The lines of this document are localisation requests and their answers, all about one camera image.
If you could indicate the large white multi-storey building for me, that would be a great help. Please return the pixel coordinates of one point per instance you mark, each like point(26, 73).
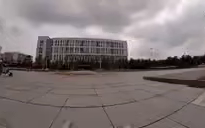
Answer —
point(86, 50)

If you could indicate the row of dark trees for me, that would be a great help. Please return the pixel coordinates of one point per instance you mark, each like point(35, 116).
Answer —
point(163, 62)

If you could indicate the low grey building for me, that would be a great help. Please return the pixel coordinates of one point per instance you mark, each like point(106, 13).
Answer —
point(16, 58)

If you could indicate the raised kerbed planting bed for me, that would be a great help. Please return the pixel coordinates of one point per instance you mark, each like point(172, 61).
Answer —
point(190, 80)

